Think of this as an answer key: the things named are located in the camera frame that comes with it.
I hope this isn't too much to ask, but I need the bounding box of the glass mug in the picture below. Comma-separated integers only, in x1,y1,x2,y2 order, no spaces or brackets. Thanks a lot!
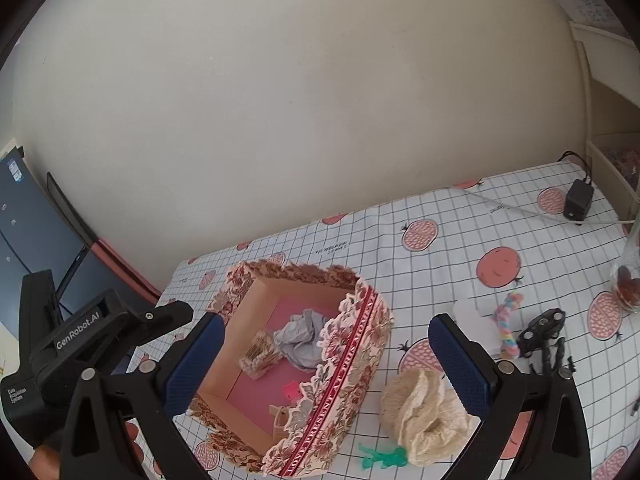
607,210,640,313

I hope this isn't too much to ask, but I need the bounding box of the cream knitted scrunchie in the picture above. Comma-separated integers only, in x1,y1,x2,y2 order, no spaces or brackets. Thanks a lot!
381,369,473,465

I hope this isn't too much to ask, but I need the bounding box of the rainbow braided hair tie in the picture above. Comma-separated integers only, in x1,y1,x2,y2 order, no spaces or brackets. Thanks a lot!
492,292,523,359

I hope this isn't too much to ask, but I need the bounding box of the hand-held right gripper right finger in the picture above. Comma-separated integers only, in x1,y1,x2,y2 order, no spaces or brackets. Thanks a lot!
428,314,593,480

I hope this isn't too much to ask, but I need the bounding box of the black hair clip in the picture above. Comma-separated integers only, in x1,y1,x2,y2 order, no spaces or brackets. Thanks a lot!
517,308,576,376

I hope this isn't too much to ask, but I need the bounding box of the green plastic clip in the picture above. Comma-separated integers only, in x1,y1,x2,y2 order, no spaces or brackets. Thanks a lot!
357,442,411,470

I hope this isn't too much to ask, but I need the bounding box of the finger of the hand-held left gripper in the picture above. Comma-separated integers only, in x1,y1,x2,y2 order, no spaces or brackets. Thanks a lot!
127,301,195,350

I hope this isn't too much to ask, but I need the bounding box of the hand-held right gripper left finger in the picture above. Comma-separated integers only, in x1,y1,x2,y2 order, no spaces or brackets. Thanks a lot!
60,311,226,480

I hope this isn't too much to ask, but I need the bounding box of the white shelf unit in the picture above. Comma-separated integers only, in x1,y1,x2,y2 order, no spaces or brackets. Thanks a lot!
570,20,640,221

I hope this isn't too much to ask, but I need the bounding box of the floral paper gift box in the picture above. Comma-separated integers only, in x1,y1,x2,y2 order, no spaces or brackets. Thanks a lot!
187,260,395,477

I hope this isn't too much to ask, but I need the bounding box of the blue cabinet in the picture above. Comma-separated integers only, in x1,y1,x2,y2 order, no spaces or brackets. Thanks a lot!
0,137,161,361

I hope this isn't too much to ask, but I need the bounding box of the clear plastic bag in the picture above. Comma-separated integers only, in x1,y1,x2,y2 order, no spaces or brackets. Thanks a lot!
452,299,502,356

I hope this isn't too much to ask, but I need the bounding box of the black board with pink edge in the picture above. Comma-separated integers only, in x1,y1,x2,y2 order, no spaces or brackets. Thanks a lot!
46,171,163,306

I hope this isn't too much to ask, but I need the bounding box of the white paper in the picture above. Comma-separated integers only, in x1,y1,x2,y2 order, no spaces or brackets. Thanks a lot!
272,309,333,373

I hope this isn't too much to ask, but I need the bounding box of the desktop with checked tablecloth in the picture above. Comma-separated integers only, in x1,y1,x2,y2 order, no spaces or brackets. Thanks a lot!
120,160,640,480

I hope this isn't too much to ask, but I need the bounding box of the black power adapter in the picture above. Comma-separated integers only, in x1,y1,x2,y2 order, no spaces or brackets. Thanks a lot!
557,150,596,222

